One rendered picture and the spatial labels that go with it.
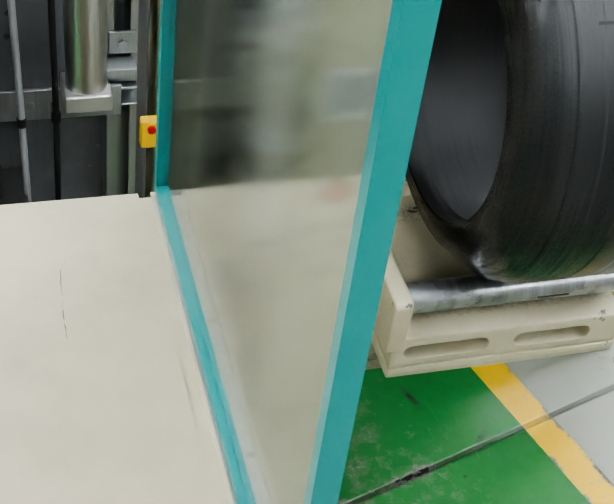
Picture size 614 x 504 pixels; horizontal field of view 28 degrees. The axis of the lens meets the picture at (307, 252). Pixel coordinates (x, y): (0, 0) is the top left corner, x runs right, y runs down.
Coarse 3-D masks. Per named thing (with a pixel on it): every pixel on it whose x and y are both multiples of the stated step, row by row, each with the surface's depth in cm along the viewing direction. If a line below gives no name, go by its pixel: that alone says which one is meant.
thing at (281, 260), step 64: (192, 0) 103; (256, 0) 82; (320, 0) 68; (384, 0) 58; (192, 64) 106; (256, 64) 84; (320, 64) 69; (384, 64) 57; (192, 128) 109; (256, 128) 85; (320, 128) 70; (384, 128) 59; (192, 192) 112; (256, 192) 87; (320, 192) 71; (384, 192) 61; (192, 256) 115; (256, 256) 89; (320, 256) 73; (384, 256) 65; (192, 320) 115; (256, 320) 91; (320, 320) 74; (256, 384) 93; (320, 384) 75; (256, 448) 95; (320, 448) 75
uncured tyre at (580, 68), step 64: (448, 0) 193; (512, 0) 146; (576, 0) 142; (448, 64) 196; (512, 64) 148; (576, 64) 142; (448, 128) 196; (512, 128) 149; (576, 128) 144; (448, 192) 191; (512, 192) 152; (576, 192) 148; (512, 256) 159; (576, 256) 158
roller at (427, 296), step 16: (416, 288) 174; (432, 288) 174; (448, 288) 175; (464, 288) 175; (480, 288) 176; (496, 288) 177; (512, 288) 177; (528, 288) 178; (544, 288) 179; (560, 288) 179; (576, 288) 180; (592, 288) 181; (608, 288) 182; (416, 304) 174; (432, 304) 174; (448, 304) 175; (464, 304) 176; (480, 304) 177
